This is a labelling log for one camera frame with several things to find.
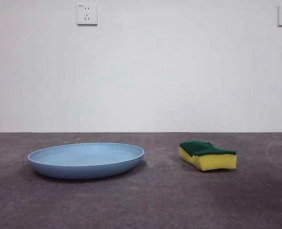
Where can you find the yellow sponge with green pad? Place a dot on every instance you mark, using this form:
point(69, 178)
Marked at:
point(210, 162)

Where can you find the light blue round plate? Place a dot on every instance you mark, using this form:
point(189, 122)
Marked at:
point(83, 164)

